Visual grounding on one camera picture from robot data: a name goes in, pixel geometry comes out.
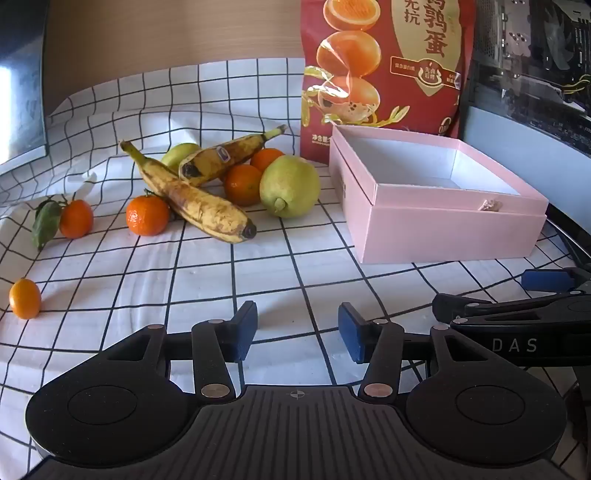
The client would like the green pear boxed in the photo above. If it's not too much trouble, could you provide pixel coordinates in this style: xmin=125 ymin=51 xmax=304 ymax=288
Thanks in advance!
xmin=161 ymin=143 xmax=201 ymax=171
xmin=259 ymin=155 xmax=321 ymax=219

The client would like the red printed snack bag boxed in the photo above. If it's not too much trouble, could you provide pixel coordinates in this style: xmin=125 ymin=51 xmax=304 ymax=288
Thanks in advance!
xmin=299 ymin=0 xmax=476 ymax=163

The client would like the computer monitor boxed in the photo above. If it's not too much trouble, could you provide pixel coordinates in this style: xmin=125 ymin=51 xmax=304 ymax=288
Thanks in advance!
xmin=0 ymin=0 xmax=49 ymax=164

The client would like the spotted banana with sticker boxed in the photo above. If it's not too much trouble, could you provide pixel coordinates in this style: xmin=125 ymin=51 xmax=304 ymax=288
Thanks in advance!
xmin=178 ymin=124 xmax=288 ymax=188

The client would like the small orange kumquat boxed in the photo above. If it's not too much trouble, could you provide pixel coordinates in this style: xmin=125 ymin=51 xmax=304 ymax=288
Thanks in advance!
xmin=9 ymin=278 xmax=42 ymax=320

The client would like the black cable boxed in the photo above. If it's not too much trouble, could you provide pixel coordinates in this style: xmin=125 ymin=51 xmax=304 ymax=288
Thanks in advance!
xmin=546 ymin=216 xmax=591 ymax=273

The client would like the orange mandarin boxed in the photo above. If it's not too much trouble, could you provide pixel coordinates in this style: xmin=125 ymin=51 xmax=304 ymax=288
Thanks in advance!
xmin=250 ymin=148 xmax=286 ymax=174
xmin=126 ymin=194 xmax=171 ymax=237
xmin=224 ymin=164 xmax=264 ymax=206

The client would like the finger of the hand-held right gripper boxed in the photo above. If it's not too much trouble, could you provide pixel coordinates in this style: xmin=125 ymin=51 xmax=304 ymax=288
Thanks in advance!
xmin=522 ymin=267 xmax=591 ymax=296
xmin=433 ymin=292 xmax=573 ymax=326

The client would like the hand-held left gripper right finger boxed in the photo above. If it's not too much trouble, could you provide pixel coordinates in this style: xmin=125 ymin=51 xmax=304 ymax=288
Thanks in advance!
xmin=338 ymin=302 xmax=498 ymax=400

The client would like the long spotted banana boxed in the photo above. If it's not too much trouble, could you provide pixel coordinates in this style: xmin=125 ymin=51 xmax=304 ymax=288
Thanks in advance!
xmin=119 ymin=141 xmax=257 ymax=244

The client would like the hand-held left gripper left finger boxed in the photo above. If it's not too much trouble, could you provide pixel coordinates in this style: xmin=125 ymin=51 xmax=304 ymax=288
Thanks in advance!
xmin=99 ymin=301 xmax=258 ymax=400

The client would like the pink cardboard box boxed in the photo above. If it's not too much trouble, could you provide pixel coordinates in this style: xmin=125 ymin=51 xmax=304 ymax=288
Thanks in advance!
xmin=329 ymin=124 xmax=549 ymax=265

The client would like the mandarin with green leaves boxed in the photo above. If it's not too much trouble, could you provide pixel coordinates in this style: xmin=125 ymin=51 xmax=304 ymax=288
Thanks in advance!
xmin=31 ymin=198 xmax=94 ymax=252

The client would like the black computer case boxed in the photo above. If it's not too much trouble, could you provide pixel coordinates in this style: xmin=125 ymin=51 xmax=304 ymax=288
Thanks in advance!
xmin=462 ymin=0 xmax=591 ymax=158

